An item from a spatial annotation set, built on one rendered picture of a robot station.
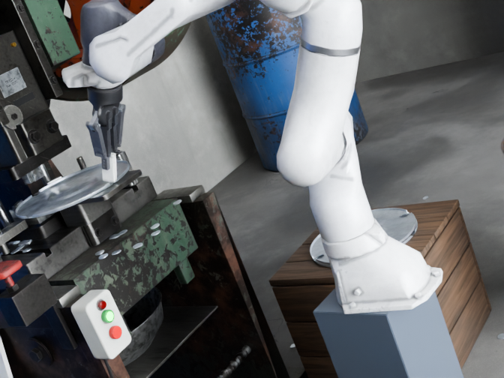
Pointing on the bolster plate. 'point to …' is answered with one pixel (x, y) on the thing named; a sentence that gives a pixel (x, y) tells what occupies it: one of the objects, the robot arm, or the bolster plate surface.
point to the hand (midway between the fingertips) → (109, 166)
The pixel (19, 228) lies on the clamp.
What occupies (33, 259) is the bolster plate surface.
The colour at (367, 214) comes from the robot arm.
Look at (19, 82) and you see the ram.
